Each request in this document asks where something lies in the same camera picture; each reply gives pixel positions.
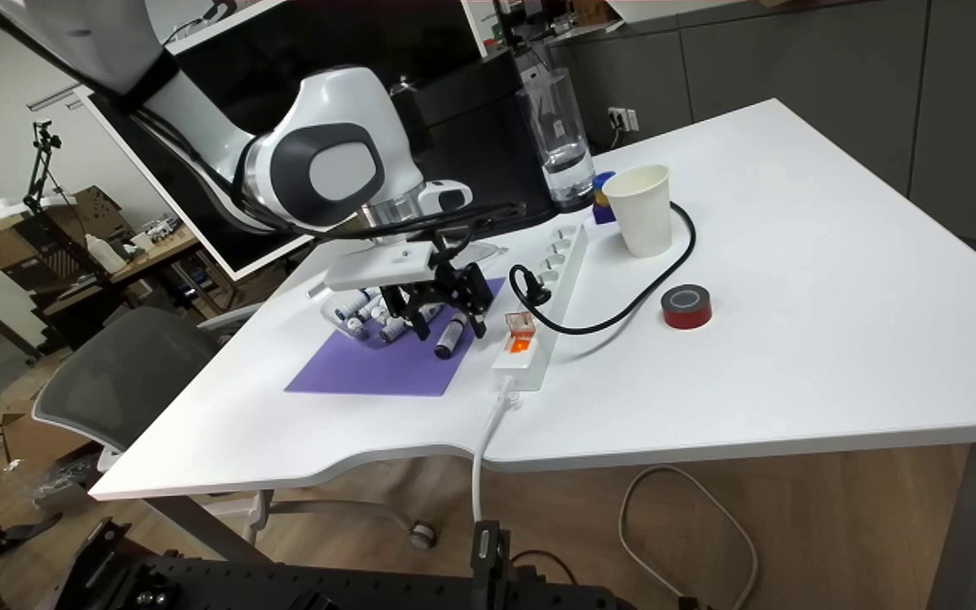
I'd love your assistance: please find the white looped floor cable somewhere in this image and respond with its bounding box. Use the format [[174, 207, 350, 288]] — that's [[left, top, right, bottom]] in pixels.
[[613, 460, 764, 610]]

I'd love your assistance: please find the black camera tripod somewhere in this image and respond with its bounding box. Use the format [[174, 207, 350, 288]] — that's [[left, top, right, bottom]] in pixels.
[[19, 116, 81, 216]]

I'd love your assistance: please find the clear plastic bottle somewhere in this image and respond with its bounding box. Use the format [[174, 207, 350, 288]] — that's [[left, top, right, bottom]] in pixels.
[[511, 49, 601, 213]]

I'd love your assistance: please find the white power strip cord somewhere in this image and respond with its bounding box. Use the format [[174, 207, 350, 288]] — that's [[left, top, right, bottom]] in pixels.
[[466, 384, 530, 529]]

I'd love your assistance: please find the wooden cluttered desk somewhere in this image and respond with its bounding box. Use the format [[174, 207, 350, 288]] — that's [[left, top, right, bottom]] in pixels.
[[0, 182, 243, 348]]

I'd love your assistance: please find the black coffee machine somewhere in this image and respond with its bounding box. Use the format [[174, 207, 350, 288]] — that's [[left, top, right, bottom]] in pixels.
[[394, 49, 567, 235]]

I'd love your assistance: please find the silver wrist camera bar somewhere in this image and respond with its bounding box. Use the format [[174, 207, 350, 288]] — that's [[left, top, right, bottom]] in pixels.
[[321, 239, 444, 299]]

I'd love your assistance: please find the cluttered shelf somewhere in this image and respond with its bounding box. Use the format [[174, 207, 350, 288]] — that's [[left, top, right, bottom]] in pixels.
[[457, 0, 671, 62]]

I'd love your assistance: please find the grey mesh office chair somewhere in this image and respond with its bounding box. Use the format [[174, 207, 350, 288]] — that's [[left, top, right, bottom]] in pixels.
[[26, 304, 226, 459]]

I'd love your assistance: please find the white power strip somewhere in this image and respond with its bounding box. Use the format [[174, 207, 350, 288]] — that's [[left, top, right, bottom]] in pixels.
[[492, 216, 593, 393]]

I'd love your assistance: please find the white paper cup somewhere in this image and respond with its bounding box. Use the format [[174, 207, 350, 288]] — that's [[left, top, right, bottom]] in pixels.
[[601, 163, 675, 260]]

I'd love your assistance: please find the black power cable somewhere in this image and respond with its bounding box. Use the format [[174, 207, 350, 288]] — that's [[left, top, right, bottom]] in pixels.
[[506, 197, 703, 340]]

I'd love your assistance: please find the white wall socket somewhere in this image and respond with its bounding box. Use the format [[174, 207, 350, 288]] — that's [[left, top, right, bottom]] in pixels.
[[604, 103, 644, 147]]

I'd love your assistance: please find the black metal frame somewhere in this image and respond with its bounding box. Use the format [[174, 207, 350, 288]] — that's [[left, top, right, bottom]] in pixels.
[[51, 514, 639, 610]]

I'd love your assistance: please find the purple mat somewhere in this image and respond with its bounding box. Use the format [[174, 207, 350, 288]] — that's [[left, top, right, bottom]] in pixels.
[[286, 273, 508, 399]]

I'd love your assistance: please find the grey cabinet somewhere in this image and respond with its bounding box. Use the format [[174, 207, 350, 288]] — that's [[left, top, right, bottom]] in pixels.
[[560, 0, 976, 256]]

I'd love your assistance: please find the small blue box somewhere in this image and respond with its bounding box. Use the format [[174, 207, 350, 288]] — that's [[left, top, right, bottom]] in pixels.
[[591, 171, 618, 227]]

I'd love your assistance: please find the red tape roll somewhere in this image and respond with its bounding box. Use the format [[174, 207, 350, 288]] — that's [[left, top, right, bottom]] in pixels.
[[656, 281, 718, 331]]

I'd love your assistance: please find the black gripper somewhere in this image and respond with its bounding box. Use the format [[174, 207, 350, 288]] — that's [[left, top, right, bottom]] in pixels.
[[381, 243, 496, 341]]

